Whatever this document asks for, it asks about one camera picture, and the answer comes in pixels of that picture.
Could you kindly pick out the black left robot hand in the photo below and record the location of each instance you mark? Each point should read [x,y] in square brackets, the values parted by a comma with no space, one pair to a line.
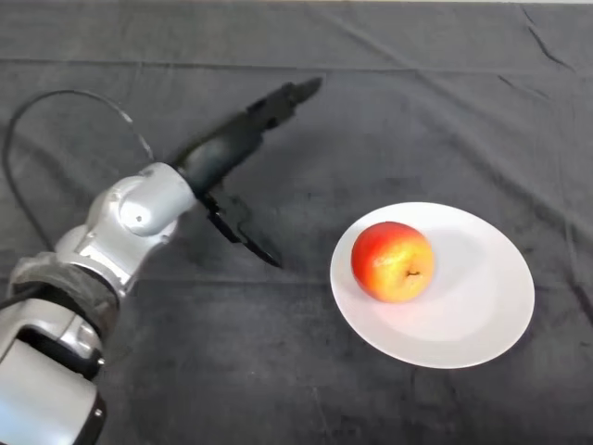
[222,148]

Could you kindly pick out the red yellow apple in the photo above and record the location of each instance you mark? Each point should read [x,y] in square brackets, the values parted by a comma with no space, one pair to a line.
[394,262]

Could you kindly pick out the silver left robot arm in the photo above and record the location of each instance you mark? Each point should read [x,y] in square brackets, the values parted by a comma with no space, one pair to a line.
[83,278]

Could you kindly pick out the white round plate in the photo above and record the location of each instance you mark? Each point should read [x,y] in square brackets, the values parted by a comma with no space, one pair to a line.
[463,315]

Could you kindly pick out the black cloth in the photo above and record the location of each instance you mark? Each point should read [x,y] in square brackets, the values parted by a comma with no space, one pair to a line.
[370,116]

